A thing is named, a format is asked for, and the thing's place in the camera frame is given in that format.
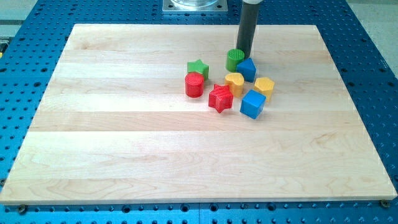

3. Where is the blue triangular block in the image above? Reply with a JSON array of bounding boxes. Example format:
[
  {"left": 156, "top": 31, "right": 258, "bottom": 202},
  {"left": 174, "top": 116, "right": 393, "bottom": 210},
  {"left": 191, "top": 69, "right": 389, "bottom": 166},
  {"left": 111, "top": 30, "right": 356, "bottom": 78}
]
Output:
[{"left": 236, "top": 58, "right": 257, "bottom": 83}]

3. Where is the blue perforated metal table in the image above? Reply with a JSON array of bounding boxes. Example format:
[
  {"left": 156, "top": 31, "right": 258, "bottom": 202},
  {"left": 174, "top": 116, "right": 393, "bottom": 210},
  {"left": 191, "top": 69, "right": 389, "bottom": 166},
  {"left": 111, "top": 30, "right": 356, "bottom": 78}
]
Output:
[{"left": 1, "top": 1, "right": 397, "bottom": 223}]

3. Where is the yellow heart block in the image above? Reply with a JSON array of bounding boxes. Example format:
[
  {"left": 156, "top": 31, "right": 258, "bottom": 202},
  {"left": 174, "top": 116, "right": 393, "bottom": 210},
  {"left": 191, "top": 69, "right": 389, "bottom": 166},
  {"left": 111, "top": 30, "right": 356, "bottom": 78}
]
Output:
[{"left": 224, "top": 73, "right": 244, "bottom": 97}]

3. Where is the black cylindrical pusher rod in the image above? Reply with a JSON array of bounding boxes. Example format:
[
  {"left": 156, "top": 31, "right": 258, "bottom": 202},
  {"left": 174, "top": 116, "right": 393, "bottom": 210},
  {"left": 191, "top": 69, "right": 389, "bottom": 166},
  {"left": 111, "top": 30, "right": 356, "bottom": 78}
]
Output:
[{"left": 236, "top": 0, "right": 262, "bottom": 59}]

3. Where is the red star block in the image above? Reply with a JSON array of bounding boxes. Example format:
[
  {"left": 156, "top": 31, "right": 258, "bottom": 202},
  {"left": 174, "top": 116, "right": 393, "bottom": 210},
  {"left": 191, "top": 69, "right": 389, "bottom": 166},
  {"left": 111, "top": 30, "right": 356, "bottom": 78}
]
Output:
[{"left": 208, "top": 84, "right": 234, "bottom": 113}]

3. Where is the light wooden board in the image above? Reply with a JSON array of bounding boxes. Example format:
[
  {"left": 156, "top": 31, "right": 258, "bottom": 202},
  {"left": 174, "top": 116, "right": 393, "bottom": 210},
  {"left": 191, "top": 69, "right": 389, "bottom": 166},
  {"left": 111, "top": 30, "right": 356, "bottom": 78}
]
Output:
[{"left": 1, "top": 24, "right": 397, "bottom": 205}]

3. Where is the green cylinder block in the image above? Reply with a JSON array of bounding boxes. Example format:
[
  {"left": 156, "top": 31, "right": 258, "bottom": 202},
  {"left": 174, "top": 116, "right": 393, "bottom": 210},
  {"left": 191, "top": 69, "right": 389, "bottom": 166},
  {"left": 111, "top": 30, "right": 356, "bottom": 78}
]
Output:
[{"left": 226, "top": 49, "right": 245, "bottom": 72}]

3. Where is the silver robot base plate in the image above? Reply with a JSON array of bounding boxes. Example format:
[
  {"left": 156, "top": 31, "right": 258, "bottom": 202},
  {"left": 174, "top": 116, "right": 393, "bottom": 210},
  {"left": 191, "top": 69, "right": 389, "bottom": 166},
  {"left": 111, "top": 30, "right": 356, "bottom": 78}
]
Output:
[{"left": 162, "top": 0, "right": 228, "bottom": 12}]

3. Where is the green star block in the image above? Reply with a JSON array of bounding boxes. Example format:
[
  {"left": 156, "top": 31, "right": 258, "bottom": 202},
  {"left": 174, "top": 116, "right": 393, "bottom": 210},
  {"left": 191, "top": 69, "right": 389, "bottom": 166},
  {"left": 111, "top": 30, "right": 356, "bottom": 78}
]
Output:
[{"left": 187, "top": 59, "right": 210, "bottom": 80}]

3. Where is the blue cube block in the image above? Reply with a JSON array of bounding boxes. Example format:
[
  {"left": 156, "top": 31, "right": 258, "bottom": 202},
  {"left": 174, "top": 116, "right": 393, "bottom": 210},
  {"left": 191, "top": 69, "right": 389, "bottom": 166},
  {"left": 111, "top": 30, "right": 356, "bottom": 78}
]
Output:
[{"left": 240, "top": 90, "right": 266, "bottom": 119}]

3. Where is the yellow hexagon block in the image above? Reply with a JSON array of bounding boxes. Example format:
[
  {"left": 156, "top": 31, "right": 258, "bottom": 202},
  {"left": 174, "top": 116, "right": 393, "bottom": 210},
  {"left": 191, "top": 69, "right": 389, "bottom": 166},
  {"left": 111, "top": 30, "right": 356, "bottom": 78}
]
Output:
[{"left": 254, "top": 77, "right": 275, "bottom": 102}]

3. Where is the red cylinder block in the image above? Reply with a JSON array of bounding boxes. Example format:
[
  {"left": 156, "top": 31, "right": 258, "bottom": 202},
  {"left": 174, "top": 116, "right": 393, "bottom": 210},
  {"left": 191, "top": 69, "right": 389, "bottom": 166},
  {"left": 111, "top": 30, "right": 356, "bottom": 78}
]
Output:
[{"left": 185, "top": 72, "right": 205, "bottom": 98}]

